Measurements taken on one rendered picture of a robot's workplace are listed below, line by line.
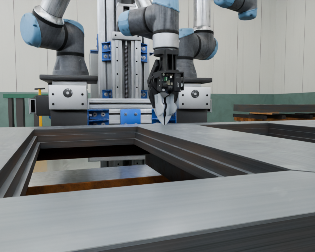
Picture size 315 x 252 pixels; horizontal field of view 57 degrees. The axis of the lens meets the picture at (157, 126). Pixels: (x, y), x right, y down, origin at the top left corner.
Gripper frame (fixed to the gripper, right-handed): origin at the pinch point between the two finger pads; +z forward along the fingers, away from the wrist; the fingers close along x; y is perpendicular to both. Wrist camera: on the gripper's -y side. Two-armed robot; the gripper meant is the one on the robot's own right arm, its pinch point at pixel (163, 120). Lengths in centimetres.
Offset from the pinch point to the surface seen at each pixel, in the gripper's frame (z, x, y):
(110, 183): 15.8, -17.3, 6.3
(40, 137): 3.3, -34.0, 4.4
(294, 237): 3, -18, 69
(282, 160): 1, -6, 56
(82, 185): 15.8, -24.5, 6.3
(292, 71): -121, 796, -778
